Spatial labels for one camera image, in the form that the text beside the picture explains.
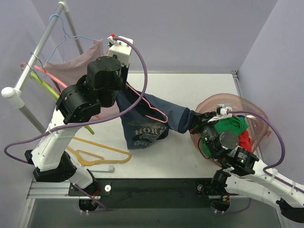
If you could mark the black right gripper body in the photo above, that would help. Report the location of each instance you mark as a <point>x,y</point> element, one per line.
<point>198,120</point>

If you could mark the green tank top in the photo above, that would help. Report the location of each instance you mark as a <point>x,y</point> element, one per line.
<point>234,124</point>

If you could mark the dark grey-blue tank top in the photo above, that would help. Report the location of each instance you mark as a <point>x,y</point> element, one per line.
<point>141,132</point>

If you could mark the pink wire hanger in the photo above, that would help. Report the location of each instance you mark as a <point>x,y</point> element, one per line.
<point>154,113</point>

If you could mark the yellow plastic hanger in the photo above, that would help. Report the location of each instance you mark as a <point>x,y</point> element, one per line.
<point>86,158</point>

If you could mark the pink plastic hanger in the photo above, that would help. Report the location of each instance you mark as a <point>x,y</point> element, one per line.
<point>34,75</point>

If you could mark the lime green hanger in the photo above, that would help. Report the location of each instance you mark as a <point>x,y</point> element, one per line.
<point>48,89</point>

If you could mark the red tank top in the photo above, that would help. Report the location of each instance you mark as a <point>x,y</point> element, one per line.
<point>245,141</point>

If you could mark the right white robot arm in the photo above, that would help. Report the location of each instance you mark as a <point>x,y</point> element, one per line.
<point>243,173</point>

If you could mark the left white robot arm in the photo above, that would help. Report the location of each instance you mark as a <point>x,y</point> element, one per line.
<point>77,103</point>

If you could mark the mauve pink tank top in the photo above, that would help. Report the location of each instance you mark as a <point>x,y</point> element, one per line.
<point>70,72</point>

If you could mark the pink translucent plastic basin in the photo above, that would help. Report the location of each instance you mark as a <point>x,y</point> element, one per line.
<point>257,128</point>

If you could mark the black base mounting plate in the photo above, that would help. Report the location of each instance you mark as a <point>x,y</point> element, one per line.
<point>166,193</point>

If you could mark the silver clothes rack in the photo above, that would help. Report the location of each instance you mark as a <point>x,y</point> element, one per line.
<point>21,27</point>

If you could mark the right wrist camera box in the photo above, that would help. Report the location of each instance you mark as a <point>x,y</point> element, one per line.
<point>222,112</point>

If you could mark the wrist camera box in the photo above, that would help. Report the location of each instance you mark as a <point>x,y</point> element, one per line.
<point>222,112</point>
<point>119,49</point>

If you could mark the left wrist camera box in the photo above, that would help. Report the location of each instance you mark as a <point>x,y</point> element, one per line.
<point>119,49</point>

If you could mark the light blue wire hanger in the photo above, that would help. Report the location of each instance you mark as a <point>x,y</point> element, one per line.
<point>71,45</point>

